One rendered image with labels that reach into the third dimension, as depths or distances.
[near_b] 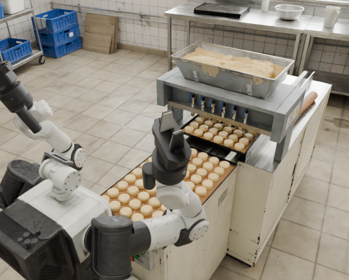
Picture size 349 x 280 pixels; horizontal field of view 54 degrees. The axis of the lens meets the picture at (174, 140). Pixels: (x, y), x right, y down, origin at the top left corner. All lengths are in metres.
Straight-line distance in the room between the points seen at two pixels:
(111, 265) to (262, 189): 1.14
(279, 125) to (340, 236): 1.36
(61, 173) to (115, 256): 0.27
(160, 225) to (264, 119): 0.93
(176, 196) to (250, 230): 1.29
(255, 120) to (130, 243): 1.06
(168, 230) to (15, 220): 0.43
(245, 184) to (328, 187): 1.39
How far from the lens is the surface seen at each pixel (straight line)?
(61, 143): 1.38
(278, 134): 1.69
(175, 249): 1.52
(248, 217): 2.07
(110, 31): 5.86
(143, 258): 1.49
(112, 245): 0.94
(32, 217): 1.05
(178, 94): 1.97
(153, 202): 1.47
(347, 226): 2.92
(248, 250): 2.26
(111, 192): 1.54
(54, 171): 1.01
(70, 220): 1.01
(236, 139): 1.88
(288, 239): 2.67
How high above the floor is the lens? 1.94
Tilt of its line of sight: 34 degrees down
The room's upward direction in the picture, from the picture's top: straight up
